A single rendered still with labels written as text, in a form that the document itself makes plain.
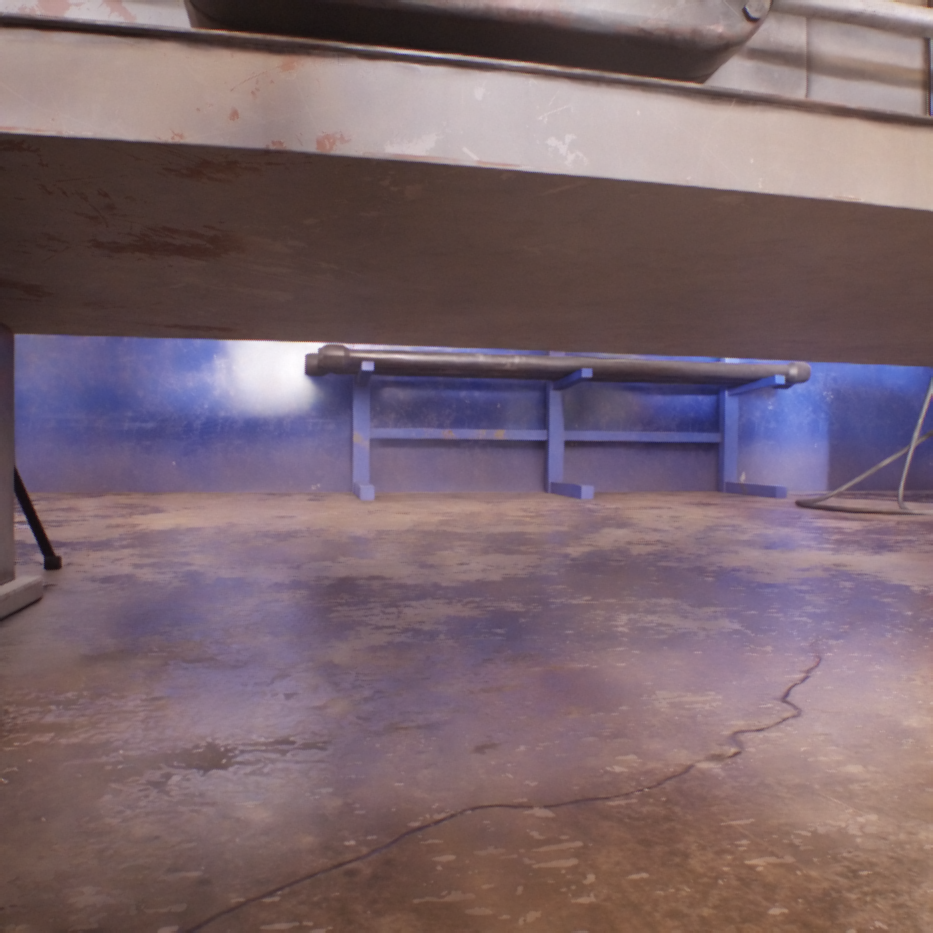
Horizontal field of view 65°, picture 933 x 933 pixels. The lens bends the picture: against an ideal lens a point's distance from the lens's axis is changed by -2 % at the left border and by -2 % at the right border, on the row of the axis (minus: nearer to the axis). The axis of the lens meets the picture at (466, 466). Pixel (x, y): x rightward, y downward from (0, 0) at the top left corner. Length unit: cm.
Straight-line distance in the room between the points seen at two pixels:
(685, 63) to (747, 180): 10
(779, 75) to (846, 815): 62
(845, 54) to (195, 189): 62
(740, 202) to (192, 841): 54
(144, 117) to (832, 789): 60
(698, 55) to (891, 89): 34
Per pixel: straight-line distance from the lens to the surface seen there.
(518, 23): 55
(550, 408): 391
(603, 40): 57
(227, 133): 49
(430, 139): 49
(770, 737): 67
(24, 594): 120
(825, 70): 86
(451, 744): 61
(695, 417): 437
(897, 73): 91
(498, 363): 348
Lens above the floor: 23
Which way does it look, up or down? 1 degrees down
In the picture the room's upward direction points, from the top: 1 degrees clockwise
